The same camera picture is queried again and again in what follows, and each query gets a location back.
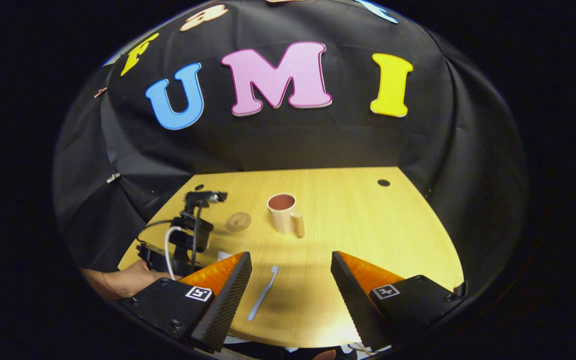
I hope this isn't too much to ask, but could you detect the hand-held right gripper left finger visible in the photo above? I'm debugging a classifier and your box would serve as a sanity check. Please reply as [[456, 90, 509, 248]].
[[117, 251, 253, 354]]

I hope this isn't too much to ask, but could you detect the beige cup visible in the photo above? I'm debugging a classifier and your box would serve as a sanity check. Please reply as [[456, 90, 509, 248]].
[[267, 192, 306, 238]]

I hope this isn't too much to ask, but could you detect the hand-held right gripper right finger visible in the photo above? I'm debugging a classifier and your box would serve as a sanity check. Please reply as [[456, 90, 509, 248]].
[[330, 250, 467, 351]]

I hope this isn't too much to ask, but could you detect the round wooden coaster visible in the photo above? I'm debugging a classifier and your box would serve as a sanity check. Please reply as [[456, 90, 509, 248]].
[[225, 212, 252, 232]]

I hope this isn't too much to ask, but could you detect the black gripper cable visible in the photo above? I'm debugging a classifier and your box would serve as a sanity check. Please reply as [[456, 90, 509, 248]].
[[136, 219, 179, 247]]

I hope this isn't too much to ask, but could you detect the black backdrop cloth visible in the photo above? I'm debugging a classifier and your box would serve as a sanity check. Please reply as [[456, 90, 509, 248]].
[[53, 0, 529, 301]]

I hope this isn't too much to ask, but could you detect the white toothbrush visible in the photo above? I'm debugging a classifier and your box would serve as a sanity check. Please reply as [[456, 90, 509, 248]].
[[247, 266, 280, 322]]

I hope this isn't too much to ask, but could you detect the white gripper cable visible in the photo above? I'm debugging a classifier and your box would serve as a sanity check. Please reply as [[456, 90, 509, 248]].
[[164, 226, 185, 280]]

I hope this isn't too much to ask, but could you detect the wooden desktop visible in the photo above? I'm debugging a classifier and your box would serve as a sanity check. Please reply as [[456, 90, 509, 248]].
[[118, 166, 465, 349]]

